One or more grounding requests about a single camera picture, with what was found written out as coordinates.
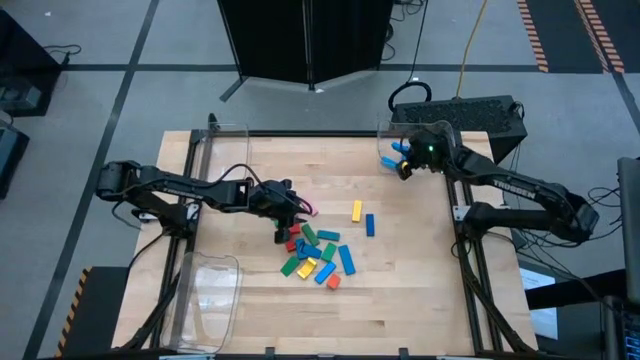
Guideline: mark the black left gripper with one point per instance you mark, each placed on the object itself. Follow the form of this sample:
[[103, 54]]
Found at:
[[272, 197]]

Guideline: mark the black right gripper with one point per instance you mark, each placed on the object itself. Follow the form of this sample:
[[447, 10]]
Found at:
[[432, 150]]

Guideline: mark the small red block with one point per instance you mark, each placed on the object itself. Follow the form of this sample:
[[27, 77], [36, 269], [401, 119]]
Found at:
[[295, 229]]

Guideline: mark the green rectangular block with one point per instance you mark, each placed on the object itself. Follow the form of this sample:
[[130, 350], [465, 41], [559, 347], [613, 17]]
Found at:
[[310, 234]]

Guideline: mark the blue arch block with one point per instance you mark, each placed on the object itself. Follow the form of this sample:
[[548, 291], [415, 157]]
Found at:
[[299, 249]]

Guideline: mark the small blue block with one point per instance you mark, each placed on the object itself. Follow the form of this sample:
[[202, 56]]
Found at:
[[313, 252]]

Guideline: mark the teal rectangular block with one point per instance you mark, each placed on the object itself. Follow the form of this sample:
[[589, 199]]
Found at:
[[328, 235]]

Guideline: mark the yellow arch block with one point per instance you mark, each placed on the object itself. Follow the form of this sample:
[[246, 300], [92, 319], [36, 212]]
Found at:
[[306, 268]]

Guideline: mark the long blue block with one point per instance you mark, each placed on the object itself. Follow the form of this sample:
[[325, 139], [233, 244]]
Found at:
[[346, 259]]

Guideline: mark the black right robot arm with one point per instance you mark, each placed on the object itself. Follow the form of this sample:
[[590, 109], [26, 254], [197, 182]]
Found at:
[[525, 192]]

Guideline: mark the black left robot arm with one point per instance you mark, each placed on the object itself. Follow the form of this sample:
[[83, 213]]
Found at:
[[175, 187]]

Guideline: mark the pink wooden block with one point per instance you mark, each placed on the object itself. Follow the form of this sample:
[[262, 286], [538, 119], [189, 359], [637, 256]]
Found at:
[[313, 208]]

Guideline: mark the clear plastic bin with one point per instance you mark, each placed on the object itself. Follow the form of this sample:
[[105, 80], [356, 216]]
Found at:
[[225, 140], [205, 300], [387, 132]]

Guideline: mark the yellow rectangular block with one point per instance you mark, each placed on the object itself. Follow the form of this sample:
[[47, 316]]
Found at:
[[356, 211]]

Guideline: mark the black perforated equipment case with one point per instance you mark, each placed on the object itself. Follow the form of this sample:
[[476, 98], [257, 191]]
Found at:
[[475, 117]]

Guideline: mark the black folding partition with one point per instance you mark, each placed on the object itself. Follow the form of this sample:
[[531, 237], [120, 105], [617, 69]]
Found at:
[[300, 40]]

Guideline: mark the white paper sheet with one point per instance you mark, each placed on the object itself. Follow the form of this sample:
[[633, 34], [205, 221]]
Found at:
[[537, 279], [545, 322]]

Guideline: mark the black hazard-edged floor mat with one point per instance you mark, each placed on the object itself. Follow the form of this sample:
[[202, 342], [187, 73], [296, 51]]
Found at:
[[565, 40], [100, 310]]

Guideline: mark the computer monitor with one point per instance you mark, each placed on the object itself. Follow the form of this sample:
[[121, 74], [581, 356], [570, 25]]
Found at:
[[631, 225]]

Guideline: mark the laptop computer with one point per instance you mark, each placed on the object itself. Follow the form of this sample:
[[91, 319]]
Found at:
[[620, 330]]

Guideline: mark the dark equipment cart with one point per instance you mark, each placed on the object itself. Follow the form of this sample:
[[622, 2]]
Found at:
[[10, 160]]

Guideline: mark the black side table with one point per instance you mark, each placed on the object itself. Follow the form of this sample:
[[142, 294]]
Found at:
[[20, 60]]

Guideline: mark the black aluminium table frame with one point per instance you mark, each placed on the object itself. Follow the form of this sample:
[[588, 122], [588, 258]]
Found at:
[[325, 133]]

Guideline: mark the silver clamp bracket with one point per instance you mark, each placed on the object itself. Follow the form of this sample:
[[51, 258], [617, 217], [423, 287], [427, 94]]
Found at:
[[147, 216]]

